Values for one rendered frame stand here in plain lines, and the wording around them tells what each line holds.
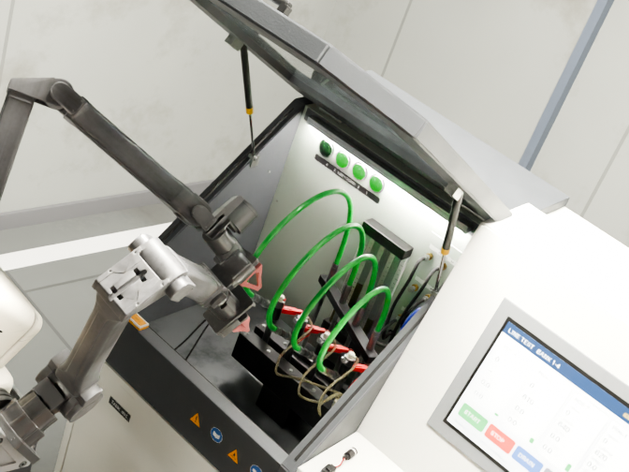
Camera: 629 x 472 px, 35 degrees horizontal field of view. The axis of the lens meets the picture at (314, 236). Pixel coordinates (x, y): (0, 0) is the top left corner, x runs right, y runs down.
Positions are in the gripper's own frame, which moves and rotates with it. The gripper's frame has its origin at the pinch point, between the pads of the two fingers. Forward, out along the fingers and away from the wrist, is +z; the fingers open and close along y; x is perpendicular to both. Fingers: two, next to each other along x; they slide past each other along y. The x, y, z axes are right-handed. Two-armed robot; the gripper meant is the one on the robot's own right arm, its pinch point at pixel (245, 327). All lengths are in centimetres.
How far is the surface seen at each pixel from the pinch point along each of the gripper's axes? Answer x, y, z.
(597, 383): -51, 49, 23
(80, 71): 209, 4, 74
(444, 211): 7, 54, 24
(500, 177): 12, 72, 35
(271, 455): -14.4, -14.2, 24.0
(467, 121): 138, 121, 168
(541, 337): -37, 47, 20
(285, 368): 7.9, -0.5, 33.9
